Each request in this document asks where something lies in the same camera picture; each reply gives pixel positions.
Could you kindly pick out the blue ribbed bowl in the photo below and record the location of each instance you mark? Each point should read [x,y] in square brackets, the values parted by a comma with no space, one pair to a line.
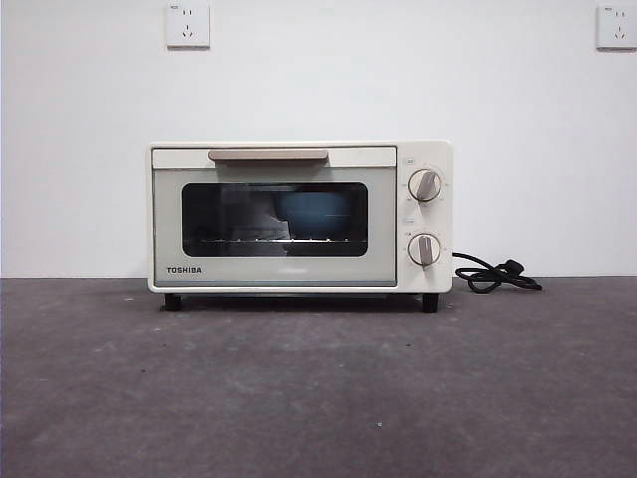
[313,216]

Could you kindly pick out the cream round oven knob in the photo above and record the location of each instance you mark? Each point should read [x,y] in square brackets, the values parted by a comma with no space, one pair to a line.
[425,185]
[425,249]

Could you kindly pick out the cream toaster oven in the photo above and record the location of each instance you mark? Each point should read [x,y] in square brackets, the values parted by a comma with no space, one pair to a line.
[434,219]

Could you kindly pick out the white wall socket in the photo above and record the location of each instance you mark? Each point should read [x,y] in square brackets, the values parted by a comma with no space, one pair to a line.
[187,25]
[618,27]

